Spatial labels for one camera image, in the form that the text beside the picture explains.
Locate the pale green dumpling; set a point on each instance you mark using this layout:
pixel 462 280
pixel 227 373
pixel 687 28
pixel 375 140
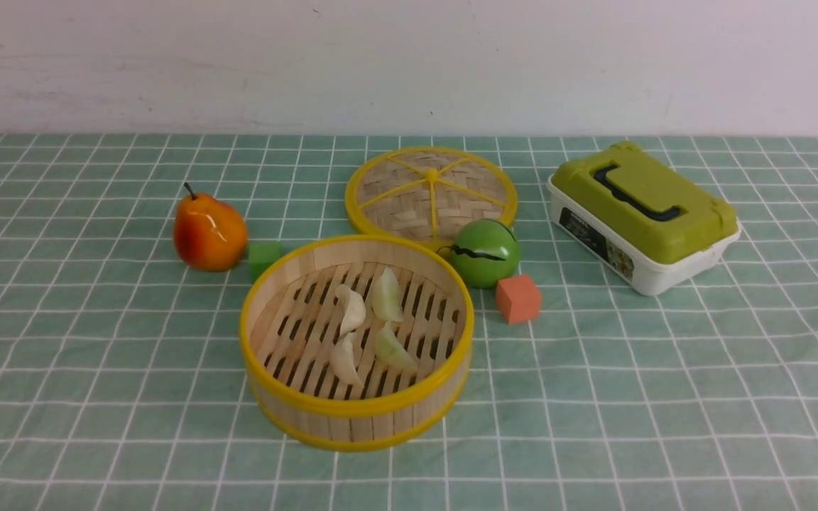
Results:
pixel 385 296

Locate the white dumpling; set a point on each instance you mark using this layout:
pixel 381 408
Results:
pixel 342 361
pixel 353 306

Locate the greenish dumpling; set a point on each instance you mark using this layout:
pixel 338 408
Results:
pixel 391 352

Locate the woven bamboo steamer lid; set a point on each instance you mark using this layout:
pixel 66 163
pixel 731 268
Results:
pixel 426 195

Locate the bamboo steamer tray yellow rim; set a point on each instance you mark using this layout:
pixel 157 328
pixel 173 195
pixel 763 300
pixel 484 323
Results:
pixel 290 322

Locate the green toy apple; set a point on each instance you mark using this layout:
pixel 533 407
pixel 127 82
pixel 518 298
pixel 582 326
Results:
pixel 483 252

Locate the orange cube block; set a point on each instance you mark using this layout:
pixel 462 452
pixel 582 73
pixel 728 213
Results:
pixel 518 299

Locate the green cube block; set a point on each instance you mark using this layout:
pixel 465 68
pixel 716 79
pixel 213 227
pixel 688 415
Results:
pixel 261 255

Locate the orange red toy pear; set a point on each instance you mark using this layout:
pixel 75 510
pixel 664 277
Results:
pixel 208 234

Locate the green lidded white box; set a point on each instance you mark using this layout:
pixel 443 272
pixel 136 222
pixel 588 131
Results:
pixel 645 221

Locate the green checkered tablecloth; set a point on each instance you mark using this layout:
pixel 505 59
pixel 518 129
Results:
pixel 122 386

